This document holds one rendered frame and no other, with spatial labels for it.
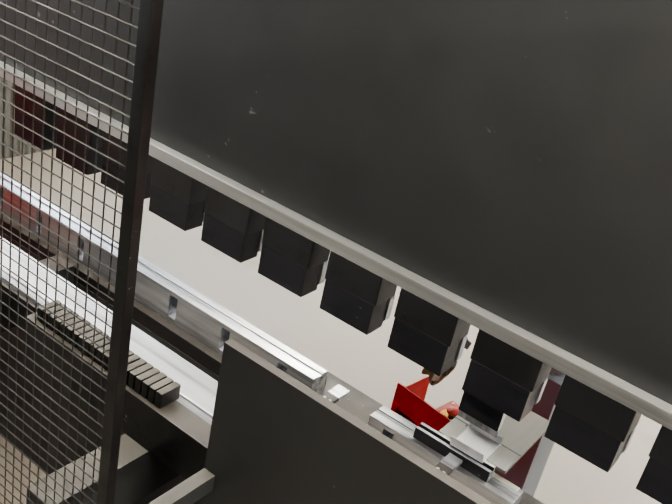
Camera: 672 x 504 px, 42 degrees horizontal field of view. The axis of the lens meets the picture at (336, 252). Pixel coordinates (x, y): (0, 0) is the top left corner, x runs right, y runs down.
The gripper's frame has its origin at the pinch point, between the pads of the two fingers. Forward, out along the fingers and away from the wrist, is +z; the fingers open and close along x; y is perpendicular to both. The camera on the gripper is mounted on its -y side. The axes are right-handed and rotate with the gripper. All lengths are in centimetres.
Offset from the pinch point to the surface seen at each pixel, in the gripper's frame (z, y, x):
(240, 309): 78, -74, -155
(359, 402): -0.8, 31.4, -1.4
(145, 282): -6, 55, -67
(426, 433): -12.6, 40.6, 25.1
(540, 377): -41, 40, 45
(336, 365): 77, -84, -97
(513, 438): -14.2, 23.1, 37.9
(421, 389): 6.7, -2.4, -4.5
